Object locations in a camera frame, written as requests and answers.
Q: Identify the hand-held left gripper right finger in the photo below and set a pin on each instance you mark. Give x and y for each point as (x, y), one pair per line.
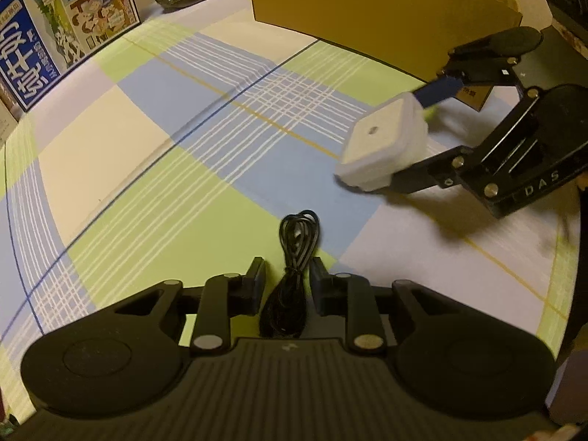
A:
(317, 285)

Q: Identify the checked cloth desktop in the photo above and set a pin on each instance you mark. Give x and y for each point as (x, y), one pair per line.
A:
(138, 193)

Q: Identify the white product box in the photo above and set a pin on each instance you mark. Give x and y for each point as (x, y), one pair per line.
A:
(5, 121)

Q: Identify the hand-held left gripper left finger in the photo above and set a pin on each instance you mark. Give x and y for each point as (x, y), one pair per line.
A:
(257, 285)

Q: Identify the brown cardboard box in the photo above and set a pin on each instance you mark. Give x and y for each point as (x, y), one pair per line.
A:
(367, 9)

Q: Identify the blue illustrated milk carton box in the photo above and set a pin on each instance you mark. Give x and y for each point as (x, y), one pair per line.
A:
(55, 32)

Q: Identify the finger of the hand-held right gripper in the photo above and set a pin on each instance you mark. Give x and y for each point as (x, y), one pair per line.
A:
(438, 89)
(422, 172)

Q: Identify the white square device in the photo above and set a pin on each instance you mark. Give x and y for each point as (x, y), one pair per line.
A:
(381, 138)

